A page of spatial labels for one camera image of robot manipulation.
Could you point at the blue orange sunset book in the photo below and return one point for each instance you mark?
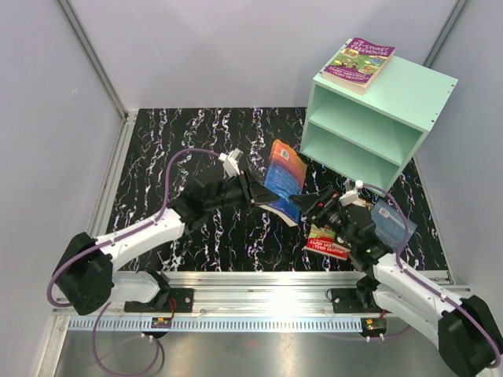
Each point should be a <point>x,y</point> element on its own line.
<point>285,176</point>

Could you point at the black marbled table mat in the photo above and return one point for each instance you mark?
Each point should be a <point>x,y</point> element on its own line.
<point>171,145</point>

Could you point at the aluminium mounting rail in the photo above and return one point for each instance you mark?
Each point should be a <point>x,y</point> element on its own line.
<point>277,294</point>

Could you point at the right aluminium frame post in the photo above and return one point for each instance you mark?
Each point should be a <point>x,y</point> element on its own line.
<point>455,14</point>

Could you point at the purple treehouse book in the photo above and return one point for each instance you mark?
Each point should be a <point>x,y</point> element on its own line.
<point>357,64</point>

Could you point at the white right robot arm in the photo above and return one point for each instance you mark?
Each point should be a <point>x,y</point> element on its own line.
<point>463,330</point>

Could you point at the white slotted cable duct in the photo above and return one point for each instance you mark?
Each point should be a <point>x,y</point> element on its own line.
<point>221,324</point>

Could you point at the black paperback book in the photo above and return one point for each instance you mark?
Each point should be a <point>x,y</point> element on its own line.
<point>365,204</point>

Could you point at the left aluminium frame post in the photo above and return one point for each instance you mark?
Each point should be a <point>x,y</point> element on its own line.
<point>89,51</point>

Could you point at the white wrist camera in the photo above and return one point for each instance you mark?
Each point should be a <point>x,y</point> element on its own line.
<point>351,195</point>
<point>230,162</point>

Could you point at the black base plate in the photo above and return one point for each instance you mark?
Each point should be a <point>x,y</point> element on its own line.
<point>178,299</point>
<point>354,300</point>

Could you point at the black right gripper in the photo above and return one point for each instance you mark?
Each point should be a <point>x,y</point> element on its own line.
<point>309,203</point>

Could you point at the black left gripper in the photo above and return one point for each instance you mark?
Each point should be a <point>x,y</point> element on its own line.
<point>252,192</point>

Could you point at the mint green wooden shelf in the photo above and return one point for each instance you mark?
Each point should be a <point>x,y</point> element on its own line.
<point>372,137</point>

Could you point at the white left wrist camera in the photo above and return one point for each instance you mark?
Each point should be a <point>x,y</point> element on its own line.
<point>230,162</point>

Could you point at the right control board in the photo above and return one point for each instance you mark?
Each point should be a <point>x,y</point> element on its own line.
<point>374,326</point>

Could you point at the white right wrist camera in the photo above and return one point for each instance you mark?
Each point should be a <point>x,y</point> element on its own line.
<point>351,195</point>

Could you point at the aluminium frame post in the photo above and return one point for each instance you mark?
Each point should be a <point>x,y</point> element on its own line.
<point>455,14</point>
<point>89,51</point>

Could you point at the left control board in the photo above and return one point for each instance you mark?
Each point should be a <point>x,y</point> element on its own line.
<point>161,322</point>

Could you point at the red treehouse book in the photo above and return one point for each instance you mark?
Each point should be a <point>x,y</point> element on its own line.
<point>325,241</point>

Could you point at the control board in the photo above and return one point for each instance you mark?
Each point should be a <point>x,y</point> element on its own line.
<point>161,322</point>
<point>374,326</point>

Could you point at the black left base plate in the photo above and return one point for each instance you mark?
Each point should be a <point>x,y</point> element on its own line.
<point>178,299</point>

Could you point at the dark blue paperback book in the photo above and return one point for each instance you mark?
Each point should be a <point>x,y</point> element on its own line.
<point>390,228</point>

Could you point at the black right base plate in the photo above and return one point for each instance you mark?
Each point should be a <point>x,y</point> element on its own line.
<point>354,300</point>

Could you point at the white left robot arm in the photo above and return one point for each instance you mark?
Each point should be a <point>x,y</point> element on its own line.
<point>90,273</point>

